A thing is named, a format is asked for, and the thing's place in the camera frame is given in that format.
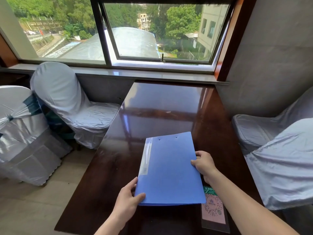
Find blue plastic file folder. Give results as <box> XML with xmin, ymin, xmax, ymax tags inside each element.
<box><xmin>134</xmin><ymin>132</ymin><xmax>206</xmax><ymax>206</ymax></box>

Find grey stone window sill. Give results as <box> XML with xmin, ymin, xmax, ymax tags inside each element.
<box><xmin>0</xmin><ymin>63</ymin><xmax>230</xmax><ymax>86</ymax></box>

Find person's left forearm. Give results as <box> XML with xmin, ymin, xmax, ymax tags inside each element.
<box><xmin>94</xmin><ymin>214</ymin><xmax>128</xmax><ymax>235</ymax></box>

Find dark wooden table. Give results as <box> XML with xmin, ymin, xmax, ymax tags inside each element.
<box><xmin>54</xmin><ymin>80</ymin><xmax>264</xmax><ymax>235</ymax></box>

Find white covered chair teal sash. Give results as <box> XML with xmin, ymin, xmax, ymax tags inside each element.
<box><xmin>0</xmin><ymin>85</ymin><xmax>73</xmax><ymax>186</ymax></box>

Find person's right hand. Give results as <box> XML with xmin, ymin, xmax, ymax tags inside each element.
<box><xmin>190</xmin><ymin>151</ymin><xmax>219</xmax><ymax>186</ymax></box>

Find pink and green code card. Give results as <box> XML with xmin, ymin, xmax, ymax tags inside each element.
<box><xmin>201</xmin><ymin>185</ymin><xmax>231</xmax><ymax>234</ymax></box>

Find person's left hand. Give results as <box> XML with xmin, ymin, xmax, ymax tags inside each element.
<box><xmin>112</xmin><ymin>177</ymin><xmax>146</xmax><ymax>225</ymax></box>

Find person's right forearm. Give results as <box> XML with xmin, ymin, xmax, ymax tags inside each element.
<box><xmin>203</xmin><ymin>168</ymin><xmax>300</xmax><ymax>235</ymax></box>

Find dark metal window frame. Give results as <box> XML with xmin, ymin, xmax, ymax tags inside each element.
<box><xmin>0</xmin><ymin>0</ymin><xmax>239</xmax><ymax>72</ymax></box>

